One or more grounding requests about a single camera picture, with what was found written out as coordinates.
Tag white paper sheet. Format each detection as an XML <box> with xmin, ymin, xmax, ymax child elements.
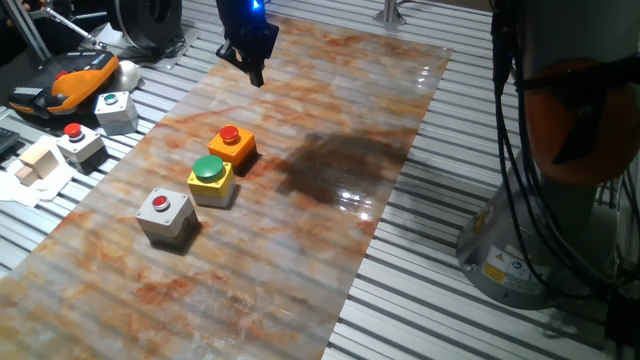
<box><xmin>0</xmin><ymin>135</ymin><xmax>79</xmax><ymax>209</ymax></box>

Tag white dome object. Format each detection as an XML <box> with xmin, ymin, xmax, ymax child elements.
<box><xmin>107</xmin><ymin>59</ymin><xmax>142</xmax><ymax>94</ymax></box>

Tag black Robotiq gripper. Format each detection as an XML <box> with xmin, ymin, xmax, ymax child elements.
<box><xmin>215</xmin><ymin>0</ymin><xmax>280</xmax><ymax>89</ymax></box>

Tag black round device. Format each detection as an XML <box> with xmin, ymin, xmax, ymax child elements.
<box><xmin>107</xmin><ymin>0</ymin><xmax>184</xmax><ymax>51</ymax></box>

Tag grey box red mushroom button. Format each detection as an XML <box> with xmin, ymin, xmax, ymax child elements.
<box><xmin>55</xmin><ymin>122</ymin><xmax>106</xmax><ymax>174</ymax></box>

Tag grey metal base plate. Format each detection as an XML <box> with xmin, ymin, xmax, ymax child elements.
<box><xmin>89</xmin><ymin>22</ymin><xmax>202</xmax><ymax>71</ymax></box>

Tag aluminium post with foot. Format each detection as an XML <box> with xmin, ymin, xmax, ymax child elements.
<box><xmin>372</xmin><ymin>0</ymin><xmax>407</xmax><ymax>26</ymax></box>

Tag yellow box green mushroom button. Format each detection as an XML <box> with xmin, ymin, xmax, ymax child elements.
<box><xmin>186</xmin><ymin>154</ymin><xmax>237</xmax><ymax>209</ymax></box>

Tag small wooden block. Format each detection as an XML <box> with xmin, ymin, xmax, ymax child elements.
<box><xmin>13</xmin><ymin>164</ymin><xmax>41</xmax><ymax>188</ymax></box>

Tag thin metal tripod rod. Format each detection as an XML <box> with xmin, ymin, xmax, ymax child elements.
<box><xmin>29</xmin><ymin>7</ymin><xmax>107</xmax><ymax>50</ymax></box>

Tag slanted aluminium frame strut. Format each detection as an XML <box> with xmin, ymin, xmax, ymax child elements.
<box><xmin>0</xmin><ymin>0</ymin><xmax>54</xmax><ymax>64</ymax></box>

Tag marble pattern mat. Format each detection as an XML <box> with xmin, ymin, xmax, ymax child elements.
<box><xmin>0</xmin><ymin>13</ymin><xmax>454</xmax><ymax>360</ymax></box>

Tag large wooden block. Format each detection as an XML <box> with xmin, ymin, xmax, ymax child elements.
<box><xmin>18</xmin><ymin>143</ymin><xmax>60</xmax><ymax>180</ymax></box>

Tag orange box red mushroom button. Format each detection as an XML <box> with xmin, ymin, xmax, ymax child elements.
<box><xmin>207</xmin><ymin>124</ymin><xmax>259</xmax><ymax>169</ymax></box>

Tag orange black teach pendant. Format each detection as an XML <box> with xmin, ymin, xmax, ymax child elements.
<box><xmin>7</xmin><ymin>49</ymin><xmax>121</xmax><ymax>120</ymax></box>

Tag grey box small green button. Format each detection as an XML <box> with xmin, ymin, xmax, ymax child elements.
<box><xmin>94</xmin><ymin>91</ymin><xmax>140</xmax><ymax>136</ymax></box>

